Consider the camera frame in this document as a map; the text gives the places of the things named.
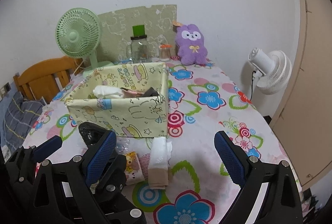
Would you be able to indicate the blue plaid blanket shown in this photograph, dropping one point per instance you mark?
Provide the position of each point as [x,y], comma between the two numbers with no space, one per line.
[18,115]

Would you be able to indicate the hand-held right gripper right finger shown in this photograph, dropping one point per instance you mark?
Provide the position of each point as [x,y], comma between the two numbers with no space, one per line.
[229,159]

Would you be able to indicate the clear air cushion bag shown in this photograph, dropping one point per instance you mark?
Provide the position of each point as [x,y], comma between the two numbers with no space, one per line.
[122,147]

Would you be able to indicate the wooden headboard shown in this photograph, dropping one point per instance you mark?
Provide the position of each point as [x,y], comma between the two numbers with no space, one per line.
[39,71]

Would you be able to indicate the dark grey sock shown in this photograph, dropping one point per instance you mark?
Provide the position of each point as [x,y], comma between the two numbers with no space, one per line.
[151,91]

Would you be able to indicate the pink packet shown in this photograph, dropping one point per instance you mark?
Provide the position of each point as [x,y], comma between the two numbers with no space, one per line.
[129,93]

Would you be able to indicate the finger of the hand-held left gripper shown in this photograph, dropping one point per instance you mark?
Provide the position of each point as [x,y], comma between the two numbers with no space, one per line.
[116,174]
[49,145]

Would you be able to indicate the yellow printed box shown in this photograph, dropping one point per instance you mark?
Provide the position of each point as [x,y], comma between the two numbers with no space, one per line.
[116,115]

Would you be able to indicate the beige stocking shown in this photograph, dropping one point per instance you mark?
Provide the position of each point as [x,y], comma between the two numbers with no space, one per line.
[158,178]

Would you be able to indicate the purple plush bunny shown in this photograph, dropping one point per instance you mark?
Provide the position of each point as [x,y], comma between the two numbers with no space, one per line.
[192,53]

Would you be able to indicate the white paper towel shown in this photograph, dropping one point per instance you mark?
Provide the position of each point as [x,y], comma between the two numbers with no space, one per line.
[160,154]

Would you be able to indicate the green desk fan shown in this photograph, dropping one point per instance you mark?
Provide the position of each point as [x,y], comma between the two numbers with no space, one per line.
[74,34]

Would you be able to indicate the white standing fan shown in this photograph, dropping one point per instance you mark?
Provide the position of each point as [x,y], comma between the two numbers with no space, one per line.
[275,71]

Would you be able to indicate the green printed board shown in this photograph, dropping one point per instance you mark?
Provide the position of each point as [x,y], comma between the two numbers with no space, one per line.
[114,24]

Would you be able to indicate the wall outlet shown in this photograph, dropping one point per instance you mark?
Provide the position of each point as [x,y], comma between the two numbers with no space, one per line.
[6,88]

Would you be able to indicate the glass mug jar green lid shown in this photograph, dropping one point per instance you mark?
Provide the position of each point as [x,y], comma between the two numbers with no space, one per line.
[140,50]

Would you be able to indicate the beige door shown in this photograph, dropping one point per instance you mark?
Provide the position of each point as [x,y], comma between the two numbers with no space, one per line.
[311,84]

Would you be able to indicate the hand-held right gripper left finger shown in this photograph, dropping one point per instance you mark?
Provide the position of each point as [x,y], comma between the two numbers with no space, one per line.
[101,159]

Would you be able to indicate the small jar orange lid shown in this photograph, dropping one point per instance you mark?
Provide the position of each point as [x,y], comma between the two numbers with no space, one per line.
[164,54]

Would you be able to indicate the white cloth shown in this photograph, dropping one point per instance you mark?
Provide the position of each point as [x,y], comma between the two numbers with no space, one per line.
[106,91]

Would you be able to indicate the black plastic bag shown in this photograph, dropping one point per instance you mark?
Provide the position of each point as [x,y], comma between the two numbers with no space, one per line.
[89,133]

